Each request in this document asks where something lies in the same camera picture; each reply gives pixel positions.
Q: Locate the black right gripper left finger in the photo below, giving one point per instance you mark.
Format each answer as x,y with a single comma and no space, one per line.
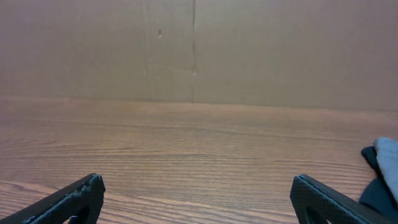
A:
79,202

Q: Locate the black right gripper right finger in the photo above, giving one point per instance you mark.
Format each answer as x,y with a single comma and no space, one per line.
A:
315,202

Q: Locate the grey shorts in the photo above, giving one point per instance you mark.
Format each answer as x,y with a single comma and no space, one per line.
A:
386,155

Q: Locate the black t-shirt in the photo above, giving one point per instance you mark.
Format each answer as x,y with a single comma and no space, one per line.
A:
377,195

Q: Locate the brown cardboard backdrop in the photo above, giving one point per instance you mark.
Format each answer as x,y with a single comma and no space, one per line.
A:
321,54

